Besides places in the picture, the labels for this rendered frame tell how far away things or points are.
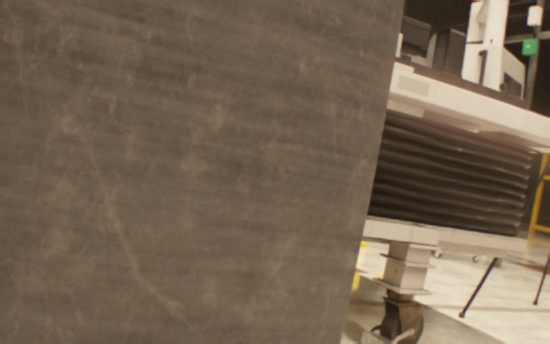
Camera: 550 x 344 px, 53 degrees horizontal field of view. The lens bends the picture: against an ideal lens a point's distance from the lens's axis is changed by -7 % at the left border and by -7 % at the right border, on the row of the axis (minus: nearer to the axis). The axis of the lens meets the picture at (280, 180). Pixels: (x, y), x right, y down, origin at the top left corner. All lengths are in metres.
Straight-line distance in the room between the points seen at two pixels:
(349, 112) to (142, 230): 0.31
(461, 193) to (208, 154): 1.52
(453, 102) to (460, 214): 0.57
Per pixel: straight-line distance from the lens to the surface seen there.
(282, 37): 0.71
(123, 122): 0.62
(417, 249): 1.86
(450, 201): 2.07
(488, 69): 4.69
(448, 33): 1.73
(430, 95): 1.60
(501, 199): 2.23
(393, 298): 1.90
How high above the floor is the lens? 0.55
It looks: 2 degrees down
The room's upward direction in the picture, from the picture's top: 11 degrees clockwise
